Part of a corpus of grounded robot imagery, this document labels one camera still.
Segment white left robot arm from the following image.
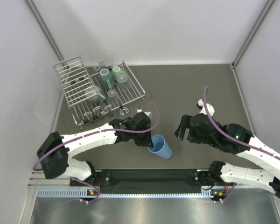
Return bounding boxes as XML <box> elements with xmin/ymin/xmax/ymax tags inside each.
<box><xmin>37</xmin><ymin>110</ymin><xmax>153</xmax><ymax>185</ymax></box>

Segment blue plastic cup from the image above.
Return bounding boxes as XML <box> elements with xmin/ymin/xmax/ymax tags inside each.
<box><xmin>148</xmin><ymin>135</ymin><xmax>172</xmax><ymax>159</ymax></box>

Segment small metal c-shaped hook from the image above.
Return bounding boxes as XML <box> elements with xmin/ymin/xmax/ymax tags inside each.
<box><xmin>119</xmin><ymin>107</ymin><xmax>129</xmax><ymax>116</ymax></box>

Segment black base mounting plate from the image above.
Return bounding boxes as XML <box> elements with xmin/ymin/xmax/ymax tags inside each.
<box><xmin>87</xmin><ymin>169</ymin><xmax>224</xmax><ymax>193</ymax></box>

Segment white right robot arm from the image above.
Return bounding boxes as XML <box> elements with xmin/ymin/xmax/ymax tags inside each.
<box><xmin>175</xmin><ymin>113</ymin><xmax>280</xmax><ymax>199</ymax></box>

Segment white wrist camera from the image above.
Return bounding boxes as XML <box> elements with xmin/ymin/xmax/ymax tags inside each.
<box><xmin>196</xmin><ymin>99</ymin><xmax>215</xmax><ymax>116</ymax></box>
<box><xmin>136</xmin><ymin>108</ymin><xmax>153</xmax><ymax>119</ymax></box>

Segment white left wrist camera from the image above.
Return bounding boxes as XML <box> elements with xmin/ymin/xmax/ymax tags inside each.
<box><xmin>136</xmin><ymin>108</ymin><xmax>153</xmax><ymax>119</ymax></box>

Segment blue-grey ceramic mug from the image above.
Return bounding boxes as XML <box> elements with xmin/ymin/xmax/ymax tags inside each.
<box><xmin>99</xmin><ymin>68</ymin><xmax>115</xmax><ymax>90</ymax></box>

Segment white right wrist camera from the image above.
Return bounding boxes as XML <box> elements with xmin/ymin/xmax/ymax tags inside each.
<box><xmin>196</xmin><ymin>99</ymin><xmax>215</xmax><ymax>116</ymax></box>

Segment clear wine glass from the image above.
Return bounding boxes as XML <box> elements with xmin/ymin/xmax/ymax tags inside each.
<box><xmin>107</xmin><ymin>89</ymin><xmax>119</xmax><ymax>104</ymax></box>

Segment clear glass tumbler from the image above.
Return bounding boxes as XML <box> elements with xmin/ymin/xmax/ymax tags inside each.
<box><xmin>117</xmin><ymin>73</ymin><xmax>132</xmax><ymax>92</ymax></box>

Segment metal wire dish rack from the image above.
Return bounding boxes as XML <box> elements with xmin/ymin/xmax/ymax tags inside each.
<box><xmin>53</xmin><ymin>56</ymin><xmax>145</xmax><ymax>127</ymax></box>

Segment green teal mug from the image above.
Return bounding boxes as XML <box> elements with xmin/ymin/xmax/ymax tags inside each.
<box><xmin>112</xmin><ymin>66</ymin><xmax>122</xmax><ymax>81</ymax></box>

